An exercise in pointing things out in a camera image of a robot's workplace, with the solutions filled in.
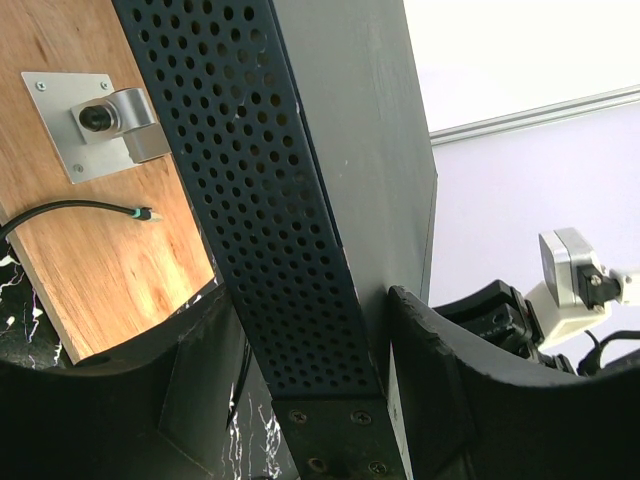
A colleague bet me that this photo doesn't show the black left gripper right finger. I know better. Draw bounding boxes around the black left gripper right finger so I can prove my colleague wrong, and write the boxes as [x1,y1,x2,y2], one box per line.
[388,286,639,479]

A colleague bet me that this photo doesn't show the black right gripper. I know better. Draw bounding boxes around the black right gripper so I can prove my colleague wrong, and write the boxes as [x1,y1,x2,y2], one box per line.
[435,280,575,373]

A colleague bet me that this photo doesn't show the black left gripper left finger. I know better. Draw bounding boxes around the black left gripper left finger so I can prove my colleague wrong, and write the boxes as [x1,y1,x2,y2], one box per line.
[1,286,242,479]

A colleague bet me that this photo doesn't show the thin black cable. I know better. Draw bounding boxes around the thin black cable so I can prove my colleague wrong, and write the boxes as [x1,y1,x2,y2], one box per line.
[0,199,164,241]

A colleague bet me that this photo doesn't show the grey network switch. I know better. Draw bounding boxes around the grey network switch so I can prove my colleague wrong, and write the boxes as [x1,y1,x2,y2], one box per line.
[114,1,436,479]

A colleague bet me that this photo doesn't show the black marble mat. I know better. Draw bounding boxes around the black marble mat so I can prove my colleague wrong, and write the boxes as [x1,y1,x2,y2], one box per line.
[1,245,297,479]

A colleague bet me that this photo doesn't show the silver metal bracket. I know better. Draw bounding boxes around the silver metal bracket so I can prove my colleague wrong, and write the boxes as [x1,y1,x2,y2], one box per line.
[21,72,171,184]

